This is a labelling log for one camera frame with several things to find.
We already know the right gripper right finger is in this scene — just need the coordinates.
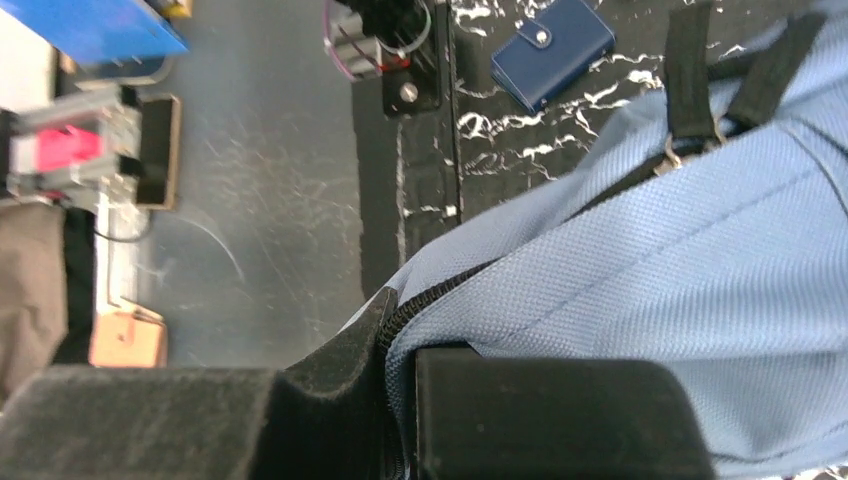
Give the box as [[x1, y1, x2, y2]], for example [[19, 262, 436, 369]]
[[414, 347, 714, 479]]

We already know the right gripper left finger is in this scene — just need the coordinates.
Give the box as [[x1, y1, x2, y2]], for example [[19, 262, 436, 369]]
[[1, 287, 397, 479]]

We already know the blue student backpack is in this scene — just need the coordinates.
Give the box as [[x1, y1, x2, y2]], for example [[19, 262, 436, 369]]
[[385, 1, 847, 479]]

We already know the cardboard box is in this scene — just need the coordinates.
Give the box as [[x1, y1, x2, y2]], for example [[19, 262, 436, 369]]
[[88, 310, 168, 368]]

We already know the navy snap wallet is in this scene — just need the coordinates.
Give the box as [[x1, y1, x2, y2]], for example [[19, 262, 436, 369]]
[[491, 0, 616, 114]]

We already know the blue bin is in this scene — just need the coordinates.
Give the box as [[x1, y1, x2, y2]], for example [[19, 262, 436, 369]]
[[1, 0, 188, 65]]

